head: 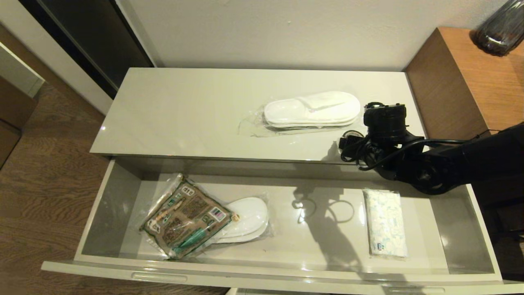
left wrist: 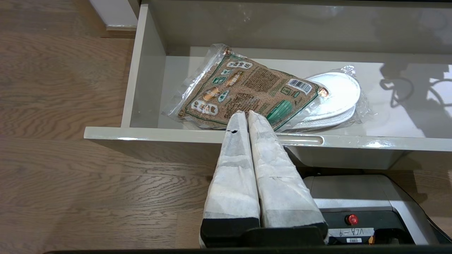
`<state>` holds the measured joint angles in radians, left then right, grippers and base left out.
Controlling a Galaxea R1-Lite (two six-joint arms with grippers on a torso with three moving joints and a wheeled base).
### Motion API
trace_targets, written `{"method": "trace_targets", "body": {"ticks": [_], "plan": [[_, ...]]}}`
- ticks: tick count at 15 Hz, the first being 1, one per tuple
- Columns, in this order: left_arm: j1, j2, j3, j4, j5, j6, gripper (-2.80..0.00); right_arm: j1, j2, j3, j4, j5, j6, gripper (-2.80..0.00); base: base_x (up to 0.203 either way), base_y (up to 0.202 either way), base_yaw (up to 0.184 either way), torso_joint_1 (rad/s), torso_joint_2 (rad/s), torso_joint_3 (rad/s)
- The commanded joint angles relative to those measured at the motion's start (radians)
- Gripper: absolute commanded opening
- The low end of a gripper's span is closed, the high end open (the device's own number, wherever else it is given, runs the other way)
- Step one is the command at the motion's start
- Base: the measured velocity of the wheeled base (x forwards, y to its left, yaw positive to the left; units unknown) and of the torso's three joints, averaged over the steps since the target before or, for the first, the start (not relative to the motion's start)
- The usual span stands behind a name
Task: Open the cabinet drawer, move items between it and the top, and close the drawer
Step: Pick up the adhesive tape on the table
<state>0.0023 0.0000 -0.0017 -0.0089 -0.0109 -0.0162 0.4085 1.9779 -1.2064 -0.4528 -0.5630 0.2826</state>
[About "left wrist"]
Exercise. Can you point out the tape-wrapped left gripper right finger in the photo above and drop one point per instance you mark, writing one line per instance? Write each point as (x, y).
(282, 190)

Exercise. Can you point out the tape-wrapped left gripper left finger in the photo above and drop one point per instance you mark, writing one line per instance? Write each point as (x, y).
(233, 183)

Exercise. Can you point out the brown grain package green print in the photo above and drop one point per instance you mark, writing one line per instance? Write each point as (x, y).
(254, 88)

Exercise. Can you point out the glossy white drawer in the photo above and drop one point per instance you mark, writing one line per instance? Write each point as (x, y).
(148, 88)

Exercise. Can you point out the silver and black robot base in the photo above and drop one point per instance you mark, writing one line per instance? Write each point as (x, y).
(353, 190)

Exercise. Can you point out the red emergency stop button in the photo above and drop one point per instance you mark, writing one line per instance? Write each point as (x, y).
(351, 219)

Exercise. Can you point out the white slippers in clear bag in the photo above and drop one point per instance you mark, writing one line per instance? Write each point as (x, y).
(339, 95)

